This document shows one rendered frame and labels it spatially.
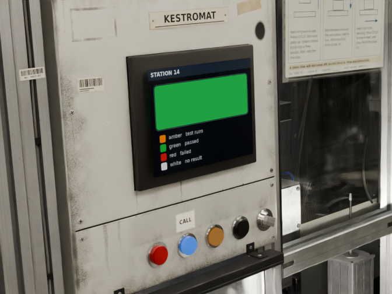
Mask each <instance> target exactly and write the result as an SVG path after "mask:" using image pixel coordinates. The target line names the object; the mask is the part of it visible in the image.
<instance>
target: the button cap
mask: <svg viewBox="0 0 392 294"><path fill-rule="evenodd" d="M196 249H197V241H196V239H195V238H193V237H191V236H188V237H186V238H185V239H184V240H183V241H182V244H181V251H182V252H183V254H185V255H188V256H189V255H192V254H193V253H194V252H195V251H196Z"/></svg>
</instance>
